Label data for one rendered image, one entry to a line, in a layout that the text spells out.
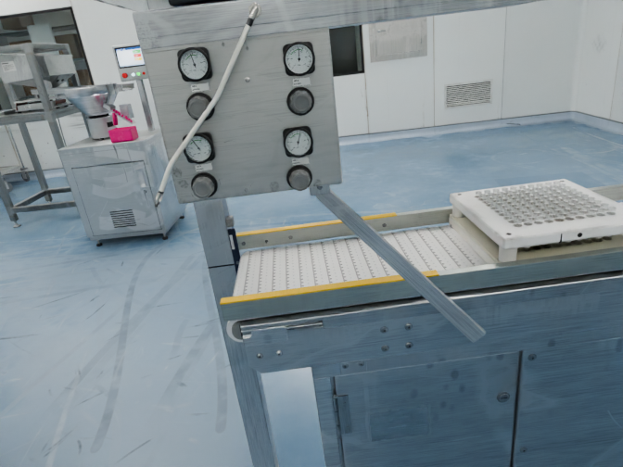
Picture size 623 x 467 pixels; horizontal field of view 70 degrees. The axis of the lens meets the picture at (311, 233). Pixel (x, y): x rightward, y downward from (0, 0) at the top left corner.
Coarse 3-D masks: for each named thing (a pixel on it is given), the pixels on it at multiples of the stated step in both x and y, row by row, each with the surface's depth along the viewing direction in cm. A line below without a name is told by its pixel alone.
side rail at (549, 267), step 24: (504, 264) 69; (528, 264) 69; (552, 264) 69; (576, 264) 69; (600, 264) 70; (360, 288) 69; (384, 288) 69; (408, 288) 69; (456, 288) 70; (240, 312) 69; (264, 312) 69; (288, 312) 69
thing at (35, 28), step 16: (0, 16) 534; (16, 16) 534; (32, 16) 534; (48, 16) 534; (64, 16) 533; (0, 32) 541; (16, 32) 541; (32, 32) 541; (48, 32) 541; (64, 32) 540; (80, 48) 547; (80, 64) 554; (0, 80) 563; (80, 80) 561; (0, 96) 571; (32, 96) 570
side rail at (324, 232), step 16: (608, 192) 95; (432, 208) 95; (448, 208) 94; (336, 224) 94; (384, 224) 94; (400, 224) 95; (416, 224) 95; (432, 224) 95; (240, 240) 94; (256, 240) 94; (272, 240) 94; (288, 240) 94; (304, 240) 94
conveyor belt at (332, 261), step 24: (336, 240) 94; (360, 240) 93; (408, 240) 90; (432, 240) 89; (456, 240) 88; (240, 264) 90; (264, 264) 88; (288, 264) 86; (312, 264) 85; (336, 264) 84; (360, 264) 83; (384, 264) 82; (432, 264) 80; (456, 264) 79; (480, 264) 78; (240, 288) 80; (264, 288) 79; (288, 288) 78; (480, 288) 72
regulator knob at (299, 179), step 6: (294, 162) 57; (300, 162) 57; (306, 162) 57; (294, 168) 57; (300, 168) 57; (306, 168) 57; (288, 174) 58; (294, 174) 56; (300, 174) 55; (306, 174) 56; (288, 180) 58; (294, 180) 56; (300, 180) 56; (306, 180) 56; (294, 186) 56; (300, 186) 56; (306, 186) 56
